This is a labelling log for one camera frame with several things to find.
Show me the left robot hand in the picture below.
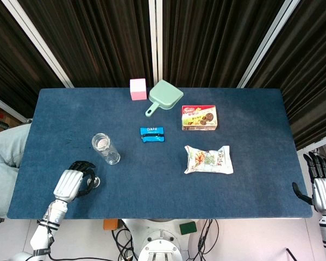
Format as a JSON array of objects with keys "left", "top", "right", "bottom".
[{"left": 53, "top": 160, "right": 97, "bottom": 202}]

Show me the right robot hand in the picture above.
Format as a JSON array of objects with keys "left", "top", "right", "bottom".
[{"left": 292, "top": 151, "right": 326, "bottom": 213}]

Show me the clear plastic cup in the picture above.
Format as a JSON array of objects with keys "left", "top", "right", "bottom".
[{"left": 91, "top": 132, "right": 121, "bottom": 166}]

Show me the light blue cloth cover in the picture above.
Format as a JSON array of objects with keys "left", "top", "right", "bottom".
[{"left": 0, "top": 123, "right": 32, "bottom": 219}]

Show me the blue table mat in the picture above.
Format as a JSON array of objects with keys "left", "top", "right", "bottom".
[{"left": 6, "top": 87, "right": 314, "bottom": 220}]

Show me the blue snack packet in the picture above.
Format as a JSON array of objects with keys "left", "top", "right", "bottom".
[{"left": 139, "top": 126, "right": 166, "bottom": 143}]

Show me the white robot torso base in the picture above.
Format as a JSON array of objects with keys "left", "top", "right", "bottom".
[{"left": 121, "top": 218, "right": 199, "bottom": 261}]

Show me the pink cube box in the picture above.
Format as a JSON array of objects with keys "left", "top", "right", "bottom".
[{"left": 129, "top": 78, "right": 148, "bottom": 102}]

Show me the white snack bag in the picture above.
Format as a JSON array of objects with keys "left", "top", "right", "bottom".
[{"left": 183, "top": 145, "right": 234, "bottom": 175}]

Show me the mint green dustpan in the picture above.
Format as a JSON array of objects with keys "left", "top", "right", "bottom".
[{"left": 145, "top": 79, "right": 184, "bottom": 117}]

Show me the red biscuit box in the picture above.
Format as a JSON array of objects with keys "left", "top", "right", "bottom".
[{"left": 181, "top": 104, "right": 218, "bottom": 131}]

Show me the black cable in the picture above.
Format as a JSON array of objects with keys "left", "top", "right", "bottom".
[
  {"left": 110, "top": 219, "right": 139, "bottom": 261},
  {"left": 186, "top": 219, "right": 220, "bottom": 261}
]

